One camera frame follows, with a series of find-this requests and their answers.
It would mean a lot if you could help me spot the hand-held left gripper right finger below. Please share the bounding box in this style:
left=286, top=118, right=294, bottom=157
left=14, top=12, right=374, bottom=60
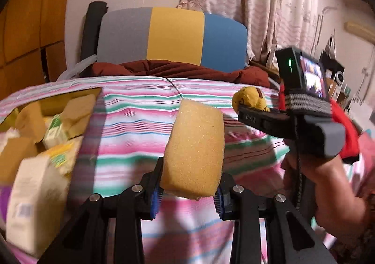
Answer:
left=213, top=173, right=337, bottom=264

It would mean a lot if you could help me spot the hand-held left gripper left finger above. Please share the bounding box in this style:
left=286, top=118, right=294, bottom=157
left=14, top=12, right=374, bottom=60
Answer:
left=38, top=157, right=165, bottom=264

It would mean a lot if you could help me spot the yellow sponge block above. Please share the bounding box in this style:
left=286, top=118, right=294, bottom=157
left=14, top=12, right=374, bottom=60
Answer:
left=0, top=137, right=40, bottom=184
left=161, top=98, right=226, bottom=201
left=15, top=103, right=47, bottom=143
left=60, top=94, right=97, bottom=139

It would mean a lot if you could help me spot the green cracker snack packet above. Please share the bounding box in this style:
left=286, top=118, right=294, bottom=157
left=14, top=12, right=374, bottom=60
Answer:
left=44, top=135, right=84, bottom=177

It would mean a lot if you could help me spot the green and white carton box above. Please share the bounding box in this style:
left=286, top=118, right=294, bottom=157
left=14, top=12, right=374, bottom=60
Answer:
left=42, top=115, right=71, bottom=150

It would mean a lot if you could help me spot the tall white carton box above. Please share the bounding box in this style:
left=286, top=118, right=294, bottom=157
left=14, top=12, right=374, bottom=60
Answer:
left=5, top=156, right=69, bottom=257

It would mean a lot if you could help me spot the gold tin box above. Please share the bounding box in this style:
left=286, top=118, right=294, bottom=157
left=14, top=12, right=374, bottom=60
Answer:
left=0, top=87, right=102, bottom=259

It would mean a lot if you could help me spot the purple packet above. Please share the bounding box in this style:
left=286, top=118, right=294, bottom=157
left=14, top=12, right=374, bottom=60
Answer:
left=0, top=185, right=15, bottom=232

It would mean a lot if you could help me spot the white and blue sock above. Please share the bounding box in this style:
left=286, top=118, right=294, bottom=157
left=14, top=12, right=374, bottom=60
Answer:
left=0, top=129, right=21, bottom=150

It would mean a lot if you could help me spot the person's right forearm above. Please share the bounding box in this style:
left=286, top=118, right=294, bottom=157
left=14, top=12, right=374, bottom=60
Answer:
left=315, top=191, right=375, bottom=242

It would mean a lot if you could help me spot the person's right hand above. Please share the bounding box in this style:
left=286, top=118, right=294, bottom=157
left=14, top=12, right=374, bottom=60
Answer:
left=280, top=147, right=358, bottom=219

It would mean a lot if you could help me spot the red fleece cloth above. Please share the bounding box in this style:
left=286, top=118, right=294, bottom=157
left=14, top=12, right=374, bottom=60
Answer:
left=278, top=82, right=361, bottom=162

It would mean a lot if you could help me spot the wooden desk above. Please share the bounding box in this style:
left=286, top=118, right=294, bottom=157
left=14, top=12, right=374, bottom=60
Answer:
left=249, top=60, right=280, bottom=77

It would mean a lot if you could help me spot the pink cloth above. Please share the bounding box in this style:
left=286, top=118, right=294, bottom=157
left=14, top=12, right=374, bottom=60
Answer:
left=359, top=132, right=375, bottom=165

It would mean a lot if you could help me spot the maroon quilt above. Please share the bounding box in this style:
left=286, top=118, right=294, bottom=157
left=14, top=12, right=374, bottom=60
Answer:
left=91, top=59, right=271, bottom=89

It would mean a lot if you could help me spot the striped bed sheet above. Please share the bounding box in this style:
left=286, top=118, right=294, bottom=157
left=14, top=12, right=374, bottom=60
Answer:
left=0, top=75, right=331, bottom=264

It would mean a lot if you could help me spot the grey yellow blue chair back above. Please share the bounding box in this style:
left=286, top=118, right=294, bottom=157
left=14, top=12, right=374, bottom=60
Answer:
left=97, top=7, right=248, bottom=73

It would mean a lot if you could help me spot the metal rack tube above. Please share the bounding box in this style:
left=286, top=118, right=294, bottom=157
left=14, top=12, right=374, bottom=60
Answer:
left=312, top=6, right=337, bottom=54

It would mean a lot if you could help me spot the patterned curtain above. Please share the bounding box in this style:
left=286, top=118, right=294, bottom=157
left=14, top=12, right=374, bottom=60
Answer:
left=179, top=0, right=331, bottom=68

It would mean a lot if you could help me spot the black foam roll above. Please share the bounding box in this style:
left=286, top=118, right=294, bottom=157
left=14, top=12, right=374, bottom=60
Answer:
left=80, top=1, right=108, bottom=62

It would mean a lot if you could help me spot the wooden wardrobe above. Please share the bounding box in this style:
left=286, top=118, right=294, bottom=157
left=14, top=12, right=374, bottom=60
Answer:
left=0, top=0, right=77, bottom=100

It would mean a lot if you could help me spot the wall air conditioner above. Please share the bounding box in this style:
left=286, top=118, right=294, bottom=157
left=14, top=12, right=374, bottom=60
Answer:
left=344, top=22, right=375, bottom=40

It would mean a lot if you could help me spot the white bed frame tube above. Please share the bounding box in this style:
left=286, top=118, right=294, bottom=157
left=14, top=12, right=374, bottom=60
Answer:
left=56, top=55, right=97, bottom=81

